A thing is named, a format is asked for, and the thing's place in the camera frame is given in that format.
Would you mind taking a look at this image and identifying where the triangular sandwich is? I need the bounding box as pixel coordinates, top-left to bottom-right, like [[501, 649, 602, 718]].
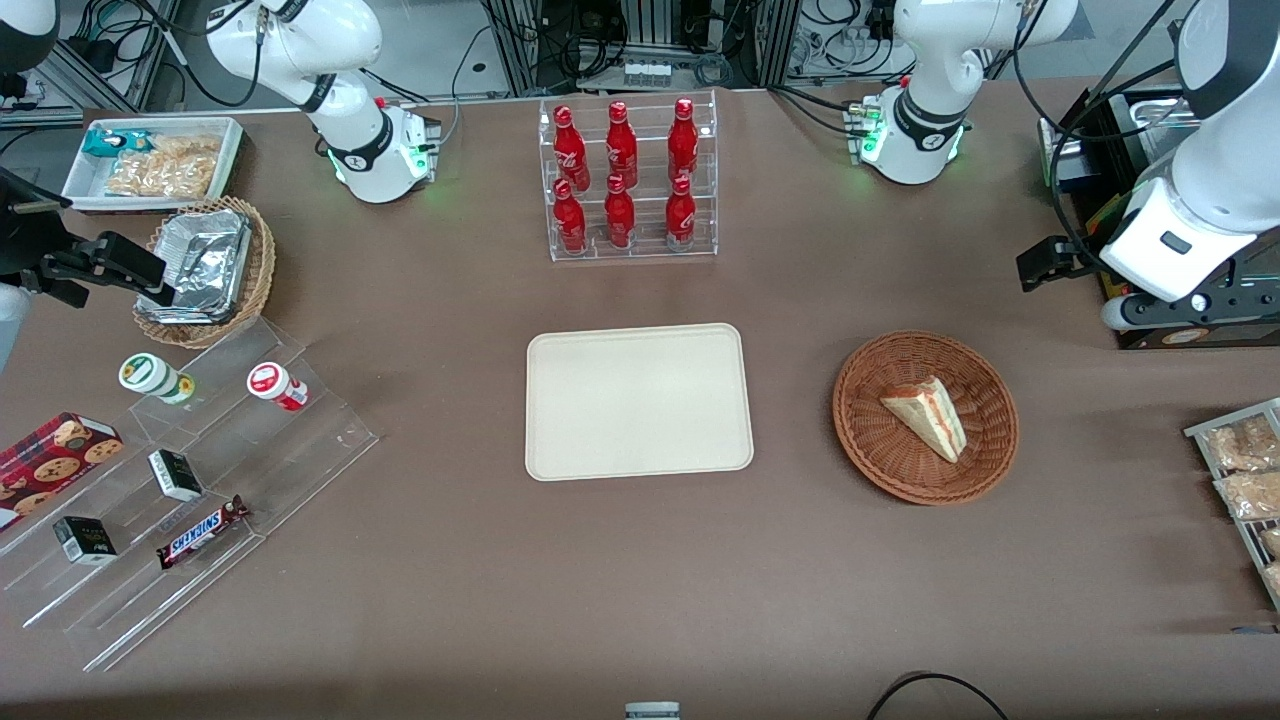
[[879, 375, 969, 465]]

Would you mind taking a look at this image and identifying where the light wicker basket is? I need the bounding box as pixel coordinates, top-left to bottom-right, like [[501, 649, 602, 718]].
[[132, 195, 277, 350]]

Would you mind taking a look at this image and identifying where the brown round wicker basket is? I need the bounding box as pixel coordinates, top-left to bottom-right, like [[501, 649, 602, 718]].
[[832, 330, 1020, 506]]

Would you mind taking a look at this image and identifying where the cream plastic serving tray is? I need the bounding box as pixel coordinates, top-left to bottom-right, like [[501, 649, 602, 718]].
[[525, 322, 755, 483]]

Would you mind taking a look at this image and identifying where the silver foil container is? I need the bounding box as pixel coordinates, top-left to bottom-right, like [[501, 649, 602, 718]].
[[137, 208, 253, 324]]

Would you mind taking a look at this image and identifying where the white rectangular plastic bin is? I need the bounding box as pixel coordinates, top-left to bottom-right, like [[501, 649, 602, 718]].
[[61, 116, 247, 214]]

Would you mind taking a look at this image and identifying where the clear bag of chips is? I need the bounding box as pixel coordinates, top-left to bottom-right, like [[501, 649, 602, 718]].
[[104, 134, 223, 200]]

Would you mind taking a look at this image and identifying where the steel warmer pan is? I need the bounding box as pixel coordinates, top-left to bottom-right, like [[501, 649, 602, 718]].
[[1118, 88, 1203, 133]]

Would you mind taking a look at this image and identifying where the green lid white cup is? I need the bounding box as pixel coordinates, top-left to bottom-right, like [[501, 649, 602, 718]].
[[118, 352, 197, 407]]

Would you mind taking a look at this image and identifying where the black food warmer machine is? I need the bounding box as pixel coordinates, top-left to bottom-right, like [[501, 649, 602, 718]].
[[1038, 85, 1280, 351]]

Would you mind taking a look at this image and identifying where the teal snack packet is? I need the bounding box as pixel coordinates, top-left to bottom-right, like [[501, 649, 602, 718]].
[[81, 127, 153, 160]]

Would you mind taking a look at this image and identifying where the red cookie box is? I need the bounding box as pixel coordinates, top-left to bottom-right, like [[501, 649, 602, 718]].
[[0, 411, 125, 532]]

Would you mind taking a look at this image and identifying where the red lid white bottle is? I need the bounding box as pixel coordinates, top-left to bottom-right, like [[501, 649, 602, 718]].
[[246, 361, 310, 413]]

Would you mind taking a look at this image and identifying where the small black box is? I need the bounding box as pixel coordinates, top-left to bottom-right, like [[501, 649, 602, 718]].
[[147, 448, 205, 503], [52, 515, 119, 567]]

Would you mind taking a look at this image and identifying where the clear acrylic stepped shelf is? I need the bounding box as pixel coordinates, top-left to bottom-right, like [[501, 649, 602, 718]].
[[0, 317, 380, 674]]

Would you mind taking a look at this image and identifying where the Snickers chocolate bar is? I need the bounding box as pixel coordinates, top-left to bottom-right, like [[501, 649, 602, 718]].
[[156, 494, 252, 572]]

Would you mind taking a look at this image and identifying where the red cola bottle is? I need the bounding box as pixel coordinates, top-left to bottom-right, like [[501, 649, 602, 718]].
[[604, 101, 640, 190], [603, 174, 638, 250], [552, 178, 589, 255], [552, 105, 592, 192], [666, 97, 700, 184], [664, 175, 698, 252]]

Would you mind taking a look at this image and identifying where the clear acrylic bottle rack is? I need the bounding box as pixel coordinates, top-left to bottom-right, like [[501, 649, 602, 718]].
[[538, 88, 720, 263]]

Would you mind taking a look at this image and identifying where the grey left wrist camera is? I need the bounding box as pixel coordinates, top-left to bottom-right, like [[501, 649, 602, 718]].
[[1100, 283, 1280, 333]]

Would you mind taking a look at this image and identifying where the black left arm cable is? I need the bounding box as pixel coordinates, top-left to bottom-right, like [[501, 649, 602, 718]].
[[1012, 0, 1183, 263]]

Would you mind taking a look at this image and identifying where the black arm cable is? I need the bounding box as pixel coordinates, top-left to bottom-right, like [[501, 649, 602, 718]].
[[1012, 0, 1183, 263], [160, 0, 263, 109]]

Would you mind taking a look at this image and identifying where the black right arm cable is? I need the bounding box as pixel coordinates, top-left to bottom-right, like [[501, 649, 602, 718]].
[[160, 0, 263, 109]]

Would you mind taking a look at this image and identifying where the grey wire rack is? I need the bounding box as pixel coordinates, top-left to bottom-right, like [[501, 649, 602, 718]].
[[1184, 397, 1280, 613]]

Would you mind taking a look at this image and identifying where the black looped cable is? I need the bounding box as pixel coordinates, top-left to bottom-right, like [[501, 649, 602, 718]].
[[864, 671, 1012, 720]]

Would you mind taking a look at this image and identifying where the aluminium frame structure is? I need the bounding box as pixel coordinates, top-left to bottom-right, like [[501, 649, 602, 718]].
[[478, 0, 803, 93]]

